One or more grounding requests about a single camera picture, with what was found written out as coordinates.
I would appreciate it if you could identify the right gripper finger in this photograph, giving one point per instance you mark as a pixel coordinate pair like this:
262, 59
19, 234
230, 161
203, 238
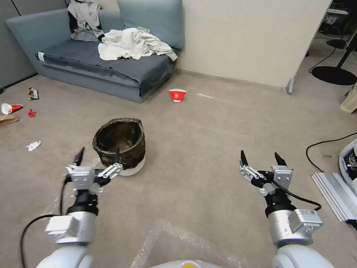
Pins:
281, 161
249, 171

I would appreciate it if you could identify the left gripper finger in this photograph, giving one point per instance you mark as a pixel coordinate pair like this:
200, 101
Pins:
79, 157
111, 170

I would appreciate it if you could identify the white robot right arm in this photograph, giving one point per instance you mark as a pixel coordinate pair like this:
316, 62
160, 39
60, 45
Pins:
279, 229

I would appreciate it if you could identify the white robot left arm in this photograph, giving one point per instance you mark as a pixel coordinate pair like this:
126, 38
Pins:
75, 231

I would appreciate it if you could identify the white trash can, black bag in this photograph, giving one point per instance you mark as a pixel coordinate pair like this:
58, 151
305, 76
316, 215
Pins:
135, 150

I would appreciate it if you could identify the black floor stand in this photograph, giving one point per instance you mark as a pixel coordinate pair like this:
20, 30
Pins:
332, 74

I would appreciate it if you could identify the crumpled white tissue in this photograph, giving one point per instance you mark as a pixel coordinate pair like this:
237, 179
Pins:
34, 145

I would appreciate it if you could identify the small red scrap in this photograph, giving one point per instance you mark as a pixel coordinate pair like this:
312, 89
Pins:
32, 113

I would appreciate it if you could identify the white and blue container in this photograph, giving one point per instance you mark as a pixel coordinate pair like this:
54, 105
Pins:
348, 164

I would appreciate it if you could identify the grey partition foot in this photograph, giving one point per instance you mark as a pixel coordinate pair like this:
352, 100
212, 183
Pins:
290, 86

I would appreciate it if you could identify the brown snack wrapper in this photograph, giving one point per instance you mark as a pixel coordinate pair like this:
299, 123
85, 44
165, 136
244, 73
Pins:
33, 93

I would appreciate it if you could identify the brown paper bag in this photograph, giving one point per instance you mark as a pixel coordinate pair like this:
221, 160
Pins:
7, 120

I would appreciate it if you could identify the red and white packet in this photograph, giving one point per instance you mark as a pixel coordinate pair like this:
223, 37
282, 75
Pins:
8, 108

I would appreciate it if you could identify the brown cardboard box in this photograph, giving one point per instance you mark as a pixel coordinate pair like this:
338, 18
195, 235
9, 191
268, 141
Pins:
350, 104

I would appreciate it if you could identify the clear bubble wrap sheet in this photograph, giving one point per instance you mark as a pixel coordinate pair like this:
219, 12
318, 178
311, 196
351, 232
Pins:
173, 240

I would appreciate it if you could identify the dark grey sofa seat cover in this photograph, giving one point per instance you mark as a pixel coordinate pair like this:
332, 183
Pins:
83, 60

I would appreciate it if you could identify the red paper cup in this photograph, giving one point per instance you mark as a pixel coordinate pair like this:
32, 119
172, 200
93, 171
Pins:
177, 96

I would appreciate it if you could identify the white robot front shell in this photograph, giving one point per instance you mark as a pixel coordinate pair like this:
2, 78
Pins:
185, 263

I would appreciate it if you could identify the crumpled white cloth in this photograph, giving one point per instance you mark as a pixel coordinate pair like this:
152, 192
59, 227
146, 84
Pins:
131, 44

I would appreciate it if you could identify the small black stand base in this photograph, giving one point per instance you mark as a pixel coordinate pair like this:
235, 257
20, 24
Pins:
336, 43

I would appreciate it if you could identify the blue-grey sofa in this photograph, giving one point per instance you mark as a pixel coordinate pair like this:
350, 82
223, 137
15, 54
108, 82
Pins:
36, 33

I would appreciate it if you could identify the grey and white garment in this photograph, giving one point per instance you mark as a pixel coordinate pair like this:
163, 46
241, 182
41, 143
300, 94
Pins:
83, 16

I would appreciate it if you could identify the blue-grey sofa cushion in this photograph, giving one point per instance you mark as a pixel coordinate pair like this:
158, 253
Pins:
156, 16

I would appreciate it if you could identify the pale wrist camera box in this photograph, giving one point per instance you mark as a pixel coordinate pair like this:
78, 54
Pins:
82, 180
282, 178

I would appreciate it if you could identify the aluminium profile rail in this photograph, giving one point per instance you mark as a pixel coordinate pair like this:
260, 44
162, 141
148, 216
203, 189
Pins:
334, 195

